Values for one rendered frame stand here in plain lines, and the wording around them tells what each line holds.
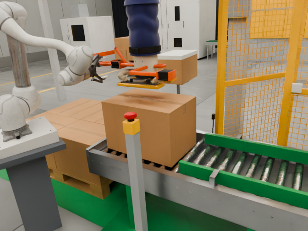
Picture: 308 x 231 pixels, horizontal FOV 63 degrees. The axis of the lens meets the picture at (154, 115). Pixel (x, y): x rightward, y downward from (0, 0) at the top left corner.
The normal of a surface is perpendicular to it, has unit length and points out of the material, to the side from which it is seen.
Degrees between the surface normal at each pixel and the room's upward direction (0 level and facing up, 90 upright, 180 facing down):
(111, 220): 0
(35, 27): 90
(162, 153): 90
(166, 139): 90
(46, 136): 90
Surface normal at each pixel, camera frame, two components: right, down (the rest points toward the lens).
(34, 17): 0.82, 0.16
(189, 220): -0.06, -0.93
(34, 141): 0.58, 0.26
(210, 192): -0.52, 0.33
